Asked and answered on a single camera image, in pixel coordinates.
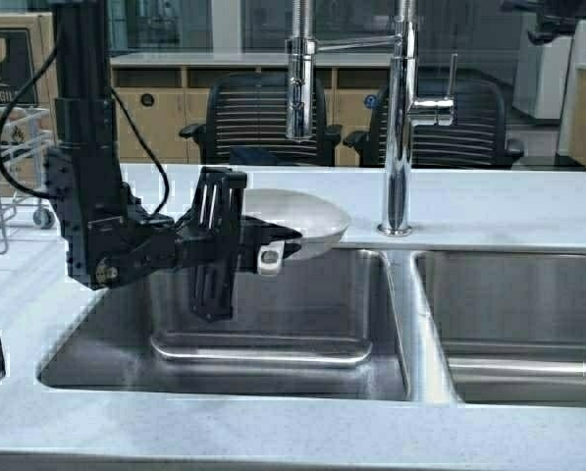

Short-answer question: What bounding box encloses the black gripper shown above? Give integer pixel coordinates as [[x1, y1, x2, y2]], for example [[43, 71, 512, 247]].
[[176, 166, 301, 322]]

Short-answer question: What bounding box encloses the white frying pan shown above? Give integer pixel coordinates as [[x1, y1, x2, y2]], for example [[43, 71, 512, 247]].
[[243, 188, 350, 277]]

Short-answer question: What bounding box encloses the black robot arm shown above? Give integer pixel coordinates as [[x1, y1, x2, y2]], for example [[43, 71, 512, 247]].
[[45, 1, 301, 322]]

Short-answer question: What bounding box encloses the left black mesh office chair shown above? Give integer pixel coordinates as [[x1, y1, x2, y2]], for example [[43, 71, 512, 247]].
[[179, 71, 342, 167]]

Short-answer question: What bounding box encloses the black mesh office chair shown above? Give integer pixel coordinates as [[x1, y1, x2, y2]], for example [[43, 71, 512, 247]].
[[179, 71, 342, 167], [344, 78, 525, 171]]

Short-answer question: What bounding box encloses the wooden shelf unit behind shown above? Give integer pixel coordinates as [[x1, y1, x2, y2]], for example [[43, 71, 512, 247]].
[[111, 51, 390, 167]]

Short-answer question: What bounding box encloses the chrome pull-down kitchen faucet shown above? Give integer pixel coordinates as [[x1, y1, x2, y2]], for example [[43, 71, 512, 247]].
[[286, 1, 457, 236]]

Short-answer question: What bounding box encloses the right black mesh office chair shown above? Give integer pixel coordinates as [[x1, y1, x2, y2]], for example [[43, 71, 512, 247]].
[[344, 78, 525, 171]]

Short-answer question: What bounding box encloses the stainless steel double sink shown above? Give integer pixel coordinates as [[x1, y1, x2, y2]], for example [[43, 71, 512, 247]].
[[38, 248, 586, 408]]

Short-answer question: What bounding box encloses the cardboard box fragile label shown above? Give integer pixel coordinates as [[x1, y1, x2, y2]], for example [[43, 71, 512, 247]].
[[0, 12, 61, 190]]

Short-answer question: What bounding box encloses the white appliance in background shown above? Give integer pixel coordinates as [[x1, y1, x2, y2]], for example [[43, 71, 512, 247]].
[[512, 31, 572, 121]]

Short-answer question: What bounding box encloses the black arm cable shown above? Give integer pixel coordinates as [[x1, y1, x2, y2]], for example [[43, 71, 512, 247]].
[[0, 46, 171, 217]]

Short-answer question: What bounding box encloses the white wire dish rack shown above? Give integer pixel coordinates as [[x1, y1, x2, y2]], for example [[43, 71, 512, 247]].
[[0, 106, 55, 255]]

